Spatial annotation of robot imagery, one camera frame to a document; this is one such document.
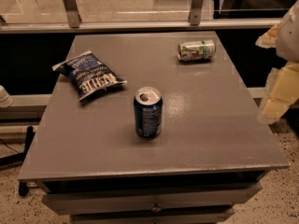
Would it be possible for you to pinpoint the metal railing bracket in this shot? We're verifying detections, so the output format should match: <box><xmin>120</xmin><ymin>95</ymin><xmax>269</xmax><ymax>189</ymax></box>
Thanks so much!
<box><xmin>63</xmin><ymin>0</ymin><xmax>81</xmax><ymax>28</ymax></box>
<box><xmin>189</xmin><ymin>0</ymin><xmax>204</xmax><ymax>26</ymax></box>

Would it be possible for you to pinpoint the black stand with cable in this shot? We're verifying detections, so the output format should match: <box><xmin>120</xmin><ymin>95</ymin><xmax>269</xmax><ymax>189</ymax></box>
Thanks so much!
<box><xmin>0</xmin><ymin>126</ymin><xmax>35</xmax><ymax>197</ymax></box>

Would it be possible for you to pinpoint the blue Kettle chips bag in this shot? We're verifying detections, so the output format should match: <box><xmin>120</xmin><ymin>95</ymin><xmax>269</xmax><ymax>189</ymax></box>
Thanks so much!
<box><xmin>52</xmin><ymin>50</ymin><xmax>126</xmax><ymax>101</ymax></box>

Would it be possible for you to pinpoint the grey cabinet with drawers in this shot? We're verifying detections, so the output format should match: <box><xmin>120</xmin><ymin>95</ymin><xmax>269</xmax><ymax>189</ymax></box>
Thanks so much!
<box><xmin>20</xmin><ymin>32</ymin><xmax>289</xmax><ymax>224</ymax></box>

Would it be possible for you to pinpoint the left metal railing bracket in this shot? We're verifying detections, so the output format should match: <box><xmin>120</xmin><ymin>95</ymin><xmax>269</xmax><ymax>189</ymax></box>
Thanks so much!
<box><xmin>63</xmin><ymin>0</ymin><xmax>81</xmax><ymax>28</ymax></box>

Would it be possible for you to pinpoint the blue Pepsi can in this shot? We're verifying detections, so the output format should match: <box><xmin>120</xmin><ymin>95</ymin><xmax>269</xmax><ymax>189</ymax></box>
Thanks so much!
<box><xmin>134</xmin><ymin>87</ymin><xmax>163</xmax><ymax>138</ymax></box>

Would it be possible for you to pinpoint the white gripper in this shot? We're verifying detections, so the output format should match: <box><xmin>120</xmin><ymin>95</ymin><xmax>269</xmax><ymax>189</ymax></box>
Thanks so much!
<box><xmin>255</xmin><ymin>0</ymin><xmax>299</xmax><ymax>124</ymax></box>

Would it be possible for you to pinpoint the white green soda can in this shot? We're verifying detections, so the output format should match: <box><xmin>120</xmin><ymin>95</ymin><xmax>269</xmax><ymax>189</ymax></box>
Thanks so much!
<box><xmin>178</xmin><ymin>39</ymin><xmax>216</xmax><ymax>62</ymax></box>

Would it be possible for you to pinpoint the right metal railing bracket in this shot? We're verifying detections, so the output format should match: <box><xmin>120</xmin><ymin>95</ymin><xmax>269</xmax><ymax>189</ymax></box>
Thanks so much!
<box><xmin>189</xmin><ymin>0</ymin><xmax>204</xmax><ymax>26</ymax></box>

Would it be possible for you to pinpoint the round drawer knob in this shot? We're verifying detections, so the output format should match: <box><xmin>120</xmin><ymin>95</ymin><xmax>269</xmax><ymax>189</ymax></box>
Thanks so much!
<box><xmin>151</xmin><ymin>206</ymin><xmax>162</xmax><ymax>213</ymax></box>

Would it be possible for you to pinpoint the white object at left edge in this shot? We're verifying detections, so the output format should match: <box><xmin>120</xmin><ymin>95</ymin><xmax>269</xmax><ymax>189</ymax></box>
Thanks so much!
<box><xmin>0</xmin><ymin>85</ymin><xmax>13</xmax><ymax>108</ymax></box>

